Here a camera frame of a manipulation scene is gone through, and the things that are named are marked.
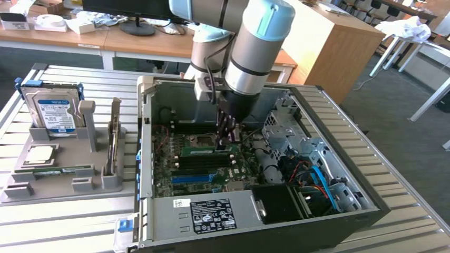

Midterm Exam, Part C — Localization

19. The grey parts rack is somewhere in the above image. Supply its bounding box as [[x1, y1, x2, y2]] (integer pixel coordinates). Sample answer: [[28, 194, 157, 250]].
[[0, 100, 128, 203]]

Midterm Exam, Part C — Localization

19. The hard disk with blue bracket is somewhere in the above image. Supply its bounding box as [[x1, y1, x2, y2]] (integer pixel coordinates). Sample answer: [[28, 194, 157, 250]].
[[13, 77, 87, 138]]

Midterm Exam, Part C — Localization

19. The wooden desk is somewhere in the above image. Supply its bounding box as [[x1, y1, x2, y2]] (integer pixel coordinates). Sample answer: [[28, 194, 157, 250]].
[[0, 25, 108, 56], [103, 24, 299, 84]]

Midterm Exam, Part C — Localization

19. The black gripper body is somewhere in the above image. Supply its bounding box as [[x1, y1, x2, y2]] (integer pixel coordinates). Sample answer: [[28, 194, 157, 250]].
[[218, 89, 262, 125]]

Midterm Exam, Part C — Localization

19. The wooden cabinet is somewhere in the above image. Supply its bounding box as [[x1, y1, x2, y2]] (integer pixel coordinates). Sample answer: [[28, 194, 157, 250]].
[[280, 0, 387, 104]]

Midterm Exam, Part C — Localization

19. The graphics card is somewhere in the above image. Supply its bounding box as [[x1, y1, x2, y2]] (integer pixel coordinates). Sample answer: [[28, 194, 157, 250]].
[[104, 96, 123, 178]]

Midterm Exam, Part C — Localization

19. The crumpled white cloth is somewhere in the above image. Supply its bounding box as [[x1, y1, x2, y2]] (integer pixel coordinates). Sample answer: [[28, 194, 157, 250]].
[[374, 16, 433, 43]]

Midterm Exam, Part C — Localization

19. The cardboard box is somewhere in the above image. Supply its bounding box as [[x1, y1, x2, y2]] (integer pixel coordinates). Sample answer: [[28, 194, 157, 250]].
[[27, 0, 64, 14]]

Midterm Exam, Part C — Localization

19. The black RAM slot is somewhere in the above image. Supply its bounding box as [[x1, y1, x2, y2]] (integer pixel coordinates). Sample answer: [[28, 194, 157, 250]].
[[179, 159, 238, 166], [179, 162, 238, 171], [179, 154, 236, 162]]

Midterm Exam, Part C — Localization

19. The dark brown table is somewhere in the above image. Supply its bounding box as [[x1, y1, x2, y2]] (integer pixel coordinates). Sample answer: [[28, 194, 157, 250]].
[[380, 0, 439, 25]]

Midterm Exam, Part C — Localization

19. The metal disk bay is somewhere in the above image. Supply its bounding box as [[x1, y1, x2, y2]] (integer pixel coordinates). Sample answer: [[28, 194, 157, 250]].
[[260, 95, 314, 149]]

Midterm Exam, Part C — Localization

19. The blue expansion slot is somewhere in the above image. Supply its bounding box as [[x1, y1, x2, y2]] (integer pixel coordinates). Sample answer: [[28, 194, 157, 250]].
[[171, 174, 208, 184]]

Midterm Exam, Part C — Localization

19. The small white box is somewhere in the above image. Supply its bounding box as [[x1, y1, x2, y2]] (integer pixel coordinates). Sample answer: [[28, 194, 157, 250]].
[[65, 17, 96, 35]]

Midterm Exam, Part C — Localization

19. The round white device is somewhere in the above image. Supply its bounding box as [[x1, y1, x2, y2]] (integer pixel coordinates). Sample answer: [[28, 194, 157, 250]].
[[33, 14, 68, 33]]

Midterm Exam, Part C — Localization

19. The green motherboard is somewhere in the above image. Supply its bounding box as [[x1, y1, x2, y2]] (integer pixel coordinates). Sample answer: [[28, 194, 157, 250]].
[[152, 131, 263, 199]]

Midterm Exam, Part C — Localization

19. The black computer monitor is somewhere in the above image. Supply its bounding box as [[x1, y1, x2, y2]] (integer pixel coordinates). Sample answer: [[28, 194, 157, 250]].
[[81, 0, 192, 37]]

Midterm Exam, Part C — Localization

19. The blue case latch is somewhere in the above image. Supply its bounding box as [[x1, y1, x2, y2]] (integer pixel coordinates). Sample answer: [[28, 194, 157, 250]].
[[116, 219, 133, 233]]

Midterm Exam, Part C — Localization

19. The silver CPU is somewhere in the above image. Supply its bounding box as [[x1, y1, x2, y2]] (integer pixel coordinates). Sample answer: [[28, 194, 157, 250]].
[[21, 144, 60, 167]]

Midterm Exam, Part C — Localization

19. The white labelled box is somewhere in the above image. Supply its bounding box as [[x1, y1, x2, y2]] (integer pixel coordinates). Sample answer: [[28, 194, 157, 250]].
[[0, 11, 29, 31]]

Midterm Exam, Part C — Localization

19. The green RAM stick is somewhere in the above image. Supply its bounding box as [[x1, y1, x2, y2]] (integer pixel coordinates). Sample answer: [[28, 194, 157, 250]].
[[13, 165, 95, 175], [180, 147, 216, 157]]

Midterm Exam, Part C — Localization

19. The white frame table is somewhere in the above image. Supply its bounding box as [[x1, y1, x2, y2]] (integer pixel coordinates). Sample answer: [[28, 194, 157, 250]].
[[368, 33, 450, 122]]

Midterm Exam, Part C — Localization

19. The blue disk wire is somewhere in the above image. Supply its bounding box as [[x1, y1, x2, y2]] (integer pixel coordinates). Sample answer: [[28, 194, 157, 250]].
[[308, 164, 342, 213]]

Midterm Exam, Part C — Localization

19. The grey power supply with label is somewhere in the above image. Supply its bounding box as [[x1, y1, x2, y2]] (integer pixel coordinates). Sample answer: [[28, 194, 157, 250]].
[[151, 190, 263, 242]]

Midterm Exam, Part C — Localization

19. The open black PC case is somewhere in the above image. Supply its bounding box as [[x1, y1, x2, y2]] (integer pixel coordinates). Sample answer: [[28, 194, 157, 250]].
[[115, 75, 391, 251]]

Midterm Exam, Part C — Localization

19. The red wire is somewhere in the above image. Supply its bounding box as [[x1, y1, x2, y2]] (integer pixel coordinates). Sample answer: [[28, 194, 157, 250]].
[[153, 124, 169, 154]]

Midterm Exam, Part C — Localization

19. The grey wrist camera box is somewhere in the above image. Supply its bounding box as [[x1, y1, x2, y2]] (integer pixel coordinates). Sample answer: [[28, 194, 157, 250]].
[[194, 76, 227, 102]]

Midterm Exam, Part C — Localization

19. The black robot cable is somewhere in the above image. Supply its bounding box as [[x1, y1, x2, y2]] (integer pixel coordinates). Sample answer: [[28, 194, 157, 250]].
[[204, 33, 238, 105]]

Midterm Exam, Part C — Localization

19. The black office chair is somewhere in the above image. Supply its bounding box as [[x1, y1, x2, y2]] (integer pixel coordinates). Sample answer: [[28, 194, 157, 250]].
[[336, 0, 384, 25]]

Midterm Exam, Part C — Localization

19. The CPU socket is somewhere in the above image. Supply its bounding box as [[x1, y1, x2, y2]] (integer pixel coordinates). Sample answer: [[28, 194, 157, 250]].
[[184, 133, 216, 149]]

